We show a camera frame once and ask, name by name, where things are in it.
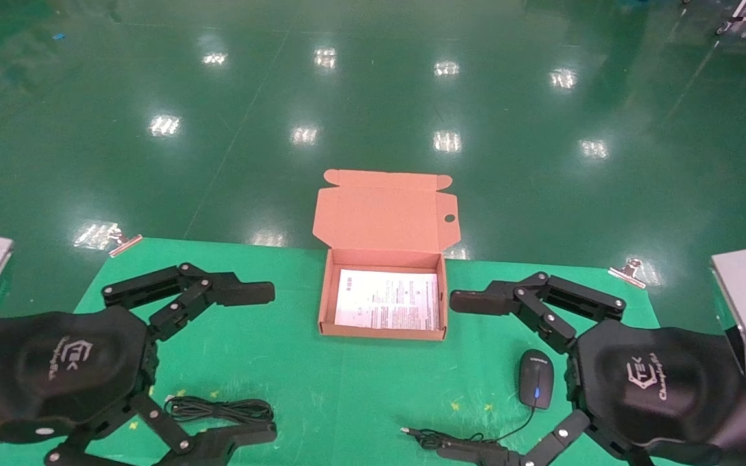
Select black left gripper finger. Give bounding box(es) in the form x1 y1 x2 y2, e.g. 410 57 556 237
46 394 278 466

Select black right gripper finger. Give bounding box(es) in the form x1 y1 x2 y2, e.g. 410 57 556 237
449 271 627 354

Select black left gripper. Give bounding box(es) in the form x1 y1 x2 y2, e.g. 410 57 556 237
0 262 277 429

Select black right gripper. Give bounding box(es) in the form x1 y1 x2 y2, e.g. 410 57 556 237
436 320 746 466

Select black data cable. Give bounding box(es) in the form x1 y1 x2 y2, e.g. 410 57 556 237
164 395 275 425

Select black wired computer mouse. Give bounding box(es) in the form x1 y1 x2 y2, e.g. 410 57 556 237
401 349 556 452

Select open brown cardboard box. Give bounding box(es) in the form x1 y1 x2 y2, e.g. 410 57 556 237
312 169 459 342

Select white printed paper sheet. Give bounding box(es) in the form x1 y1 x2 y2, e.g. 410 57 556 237
334 269 442 331

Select metal binder clip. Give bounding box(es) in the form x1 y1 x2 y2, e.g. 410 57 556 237
607 258 648 289
108 229 144 258

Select green table mat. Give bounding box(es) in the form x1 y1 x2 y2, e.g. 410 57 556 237
0 237 717 466

